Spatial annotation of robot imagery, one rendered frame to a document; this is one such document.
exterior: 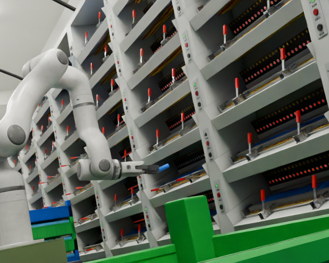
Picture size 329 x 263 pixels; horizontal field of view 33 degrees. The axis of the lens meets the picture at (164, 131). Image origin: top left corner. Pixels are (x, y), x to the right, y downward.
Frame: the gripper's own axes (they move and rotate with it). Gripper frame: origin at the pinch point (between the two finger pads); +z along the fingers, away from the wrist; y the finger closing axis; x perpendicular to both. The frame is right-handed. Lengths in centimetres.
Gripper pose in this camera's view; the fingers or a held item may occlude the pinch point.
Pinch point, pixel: (152, 169)
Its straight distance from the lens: 235.3
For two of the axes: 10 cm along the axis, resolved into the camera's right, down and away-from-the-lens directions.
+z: 9.2, 0.3, 4.0
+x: 0.8, 9.7, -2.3
